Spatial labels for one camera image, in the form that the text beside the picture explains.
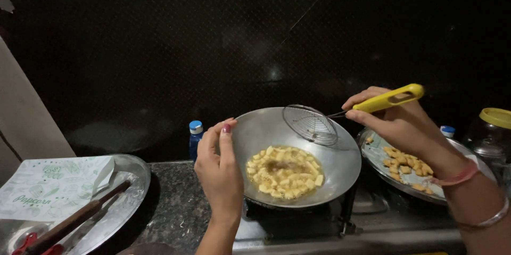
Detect steel gas stove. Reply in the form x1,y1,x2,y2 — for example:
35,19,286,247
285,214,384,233
233,181,468,255

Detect brown round board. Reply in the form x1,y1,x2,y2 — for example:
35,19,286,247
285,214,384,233
116,242,177,255

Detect red thread wristband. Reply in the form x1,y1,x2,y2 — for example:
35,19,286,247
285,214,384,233
430,160,480,187

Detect person's right hand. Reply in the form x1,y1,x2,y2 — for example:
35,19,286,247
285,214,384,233
342,87,472,180

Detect green printed white paper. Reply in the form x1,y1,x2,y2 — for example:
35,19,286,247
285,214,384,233
0,156,116,223

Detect blue bottle with white-blue cap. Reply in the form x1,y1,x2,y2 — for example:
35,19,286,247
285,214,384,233
189,120,204,162

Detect wire skimmer with yellow handle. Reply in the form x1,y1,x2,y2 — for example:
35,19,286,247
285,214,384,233
282,84,425,146

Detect brown wooden rolling pin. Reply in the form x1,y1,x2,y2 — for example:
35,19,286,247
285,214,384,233
24,180,131,255

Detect red plastic tool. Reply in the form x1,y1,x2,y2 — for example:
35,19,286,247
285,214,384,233
11,232,64,255

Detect heap of fried golden pieces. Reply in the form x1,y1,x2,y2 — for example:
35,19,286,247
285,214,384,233
365,137,436,196

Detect person's left hand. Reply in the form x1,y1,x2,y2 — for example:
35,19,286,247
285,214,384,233
194,118,244,220

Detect glass jar with yellow lid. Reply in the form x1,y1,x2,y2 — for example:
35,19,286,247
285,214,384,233
464,108,511,178

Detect pale dough pieces in oil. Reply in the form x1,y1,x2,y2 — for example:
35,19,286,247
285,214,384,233
246,146,325,200

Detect steel frying wok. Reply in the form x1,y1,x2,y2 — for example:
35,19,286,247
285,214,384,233
232,107,362,209

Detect large steel plate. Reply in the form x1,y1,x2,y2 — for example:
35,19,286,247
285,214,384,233
0,154,151,255

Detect silver bangle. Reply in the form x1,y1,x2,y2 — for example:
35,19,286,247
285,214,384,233
457,197,510,230

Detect steel plate with paper lining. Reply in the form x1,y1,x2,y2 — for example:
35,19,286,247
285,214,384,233
356,127,498,206

